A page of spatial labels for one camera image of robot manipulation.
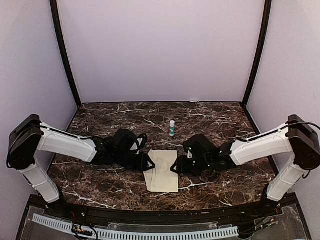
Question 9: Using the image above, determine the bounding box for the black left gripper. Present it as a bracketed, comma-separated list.
[113, 150, 156, 172]

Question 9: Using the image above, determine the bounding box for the black front table rail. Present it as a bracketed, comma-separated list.
[51, 202, 279, 226]

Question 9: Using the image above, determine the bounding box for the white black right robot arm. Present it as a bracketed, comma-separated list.
[170, 114, 320, 217]

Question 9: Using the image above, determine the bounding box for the black right corner frame post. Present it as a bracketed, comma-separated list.
[241, 0, 272, 108]

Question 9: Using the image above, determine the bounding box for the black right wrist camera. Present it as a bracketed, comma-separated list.
[183, 140, 193, 159]

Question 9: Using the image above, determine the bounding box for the black corner frame post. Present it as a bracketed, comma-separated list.
[241, 0, 272, 108]
[49, 0, 82, 108]

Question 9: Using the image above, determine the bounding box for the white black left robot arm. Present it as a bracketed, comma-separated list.
[6, 114, 156, 218]

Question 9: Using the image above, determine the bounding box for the cream paper envelope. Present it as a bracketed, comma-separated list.
[143, 150, 179, 193]

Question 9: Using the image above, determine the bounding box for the black left corner frame post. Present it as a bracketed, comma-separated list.
[49, 0, 82, 108]

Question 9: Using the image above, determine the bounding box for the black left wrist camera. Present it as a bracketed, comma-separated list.
[136, 133, 148, 151]

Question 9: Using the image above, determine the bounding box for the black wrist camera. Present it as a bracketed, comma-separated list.
[136, 133, 148, 151]
[183, 140, 193, 159]

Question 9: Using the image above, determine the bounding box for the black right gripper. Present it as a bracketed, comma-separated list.
[170, 154, 212, 178]

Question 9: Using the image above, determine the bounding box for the white slotted cable duct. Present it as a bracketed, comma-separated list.
[32, 213, 239, 240]

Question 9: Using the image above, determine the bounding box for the green white glue stick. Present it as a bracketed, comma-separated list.
[169, 120, 175, 137]

